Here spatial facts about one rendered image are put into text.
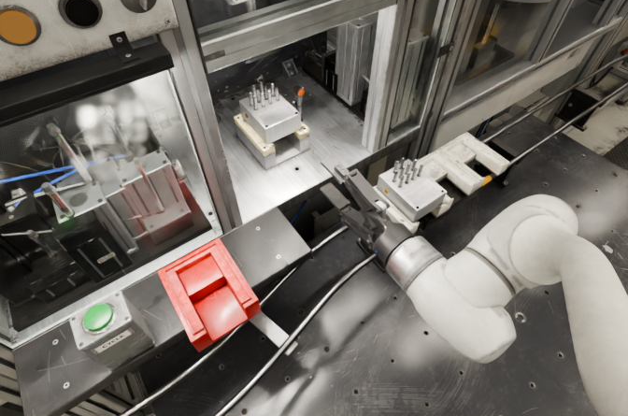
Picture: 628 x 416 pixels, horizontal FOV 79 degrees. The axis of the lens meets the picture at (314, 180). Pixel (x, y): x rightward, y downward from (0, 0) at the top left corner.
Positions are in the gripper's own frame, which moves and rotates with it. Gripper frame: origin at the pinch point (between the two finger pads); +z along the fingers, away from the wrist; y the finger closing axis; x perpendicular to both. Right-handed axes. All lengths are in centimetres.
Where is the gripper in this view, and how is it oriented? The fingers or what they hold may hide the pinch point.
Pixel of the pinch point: (333, 180)
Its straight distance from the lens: 79.0
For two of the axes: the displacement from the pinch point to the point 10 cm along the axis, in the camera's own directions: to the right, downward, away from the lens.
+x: -8.1, 4.4, -3.7
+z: -5.8, -6.2, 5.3
